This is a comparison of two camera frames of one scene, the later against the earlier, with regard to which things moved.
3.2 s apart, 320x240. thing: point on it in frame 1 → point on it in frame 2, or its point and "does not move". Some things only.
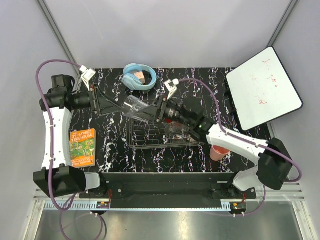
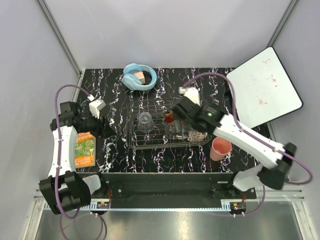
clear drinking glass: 132,105 → 145,123
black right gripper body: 160,116 → 203,105
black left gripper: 103,100 → 103,129
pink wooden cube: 140,75 does not move
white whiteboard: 262,90 does not move
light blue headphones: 132,82 does not move
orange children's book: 82,148 does not move
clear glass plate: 177,132 does not move
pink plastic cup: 217,153 does not move
